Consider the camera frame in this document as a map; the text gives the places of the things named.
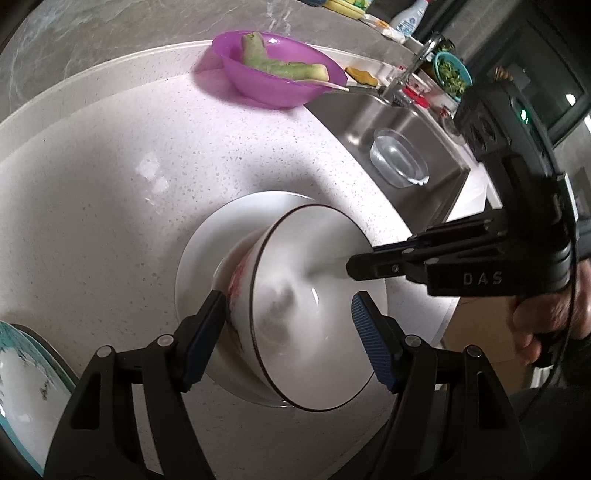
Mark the purple plastic bowl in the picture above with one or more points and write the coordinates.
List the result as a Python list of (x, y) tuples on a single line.
[(268, 90)]

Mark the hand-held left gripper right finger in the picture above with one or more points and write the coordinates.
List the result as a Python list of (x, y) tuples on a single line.
[(375, 344)]

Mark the white packet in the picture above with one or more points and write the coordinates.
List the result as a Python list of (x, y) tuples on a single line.
[(385, 28)]

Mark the teal bowl with greens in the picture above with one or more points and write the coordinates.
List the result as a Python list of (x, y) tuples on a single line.
[(452, 74)]

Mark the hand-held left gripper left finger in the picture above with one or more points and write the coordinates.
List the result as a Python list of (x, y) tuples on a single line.
[(205, 344)]

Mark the wooden chopstick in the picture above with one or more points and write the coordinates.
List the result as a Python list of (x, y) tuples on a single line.
[(330, 85)]

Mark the person's right forearm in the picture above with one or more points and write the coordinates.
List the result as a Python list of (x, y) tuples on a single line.
[(584, 364)]

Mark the clear glass bowl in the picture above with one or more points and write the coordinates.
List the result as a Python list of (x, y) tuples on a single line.
[(399, 157)]

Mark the green cucumber piece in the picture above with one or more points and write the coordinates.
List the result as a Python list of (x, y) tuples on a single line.
[(300, 71), (254, 48)]

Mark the person's right hand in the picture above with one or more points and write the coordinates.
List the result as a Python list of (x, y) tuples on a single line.
[(540, 323)]

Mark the person's dark clothing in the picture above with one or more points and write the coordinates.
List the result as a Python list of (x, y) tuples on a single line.
[(554, 438)]

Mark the stainless steel sink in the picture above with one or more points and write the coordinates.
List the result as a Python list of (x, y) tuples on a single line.
[(351, 129)]

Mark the chrome faucet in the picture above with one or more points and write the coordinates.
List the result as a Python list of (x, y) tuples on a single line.
[(415, 60)]

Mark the white plastic bottle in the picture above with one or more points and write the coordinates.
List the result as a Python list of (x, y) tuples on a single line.
[(408, 18)]

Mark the red patterned white bowl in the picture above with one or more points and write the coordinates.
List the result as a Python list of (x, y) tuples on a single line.
[(286, 267)]

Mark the yellow sponge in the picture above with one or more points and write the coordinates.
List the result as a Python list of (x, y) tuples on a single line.
[(361, 77)]

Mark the brown cardboard box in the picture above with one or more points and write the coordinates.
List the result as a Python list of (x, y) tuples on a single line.
[(480, 330)]

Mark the wide white bowl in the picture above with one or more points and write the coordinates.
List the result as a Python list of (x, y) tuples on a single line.
[(203, 249)]

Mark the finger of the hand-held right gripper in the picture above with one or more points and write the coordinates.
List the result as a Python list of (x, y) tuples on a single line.
[(383, 266), (457, 230)]

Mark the yellow dish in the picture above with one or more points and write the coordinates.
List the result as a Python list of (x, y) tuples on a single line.
[(344, 7)]

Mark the red plastic item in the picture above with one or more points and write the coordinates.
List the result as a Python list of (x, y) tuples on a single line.
[(418, 97)]

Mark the large teal floral plate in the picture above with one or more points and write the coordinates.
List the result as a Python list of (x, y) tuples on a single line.
[(62, 371), (18, 406)]

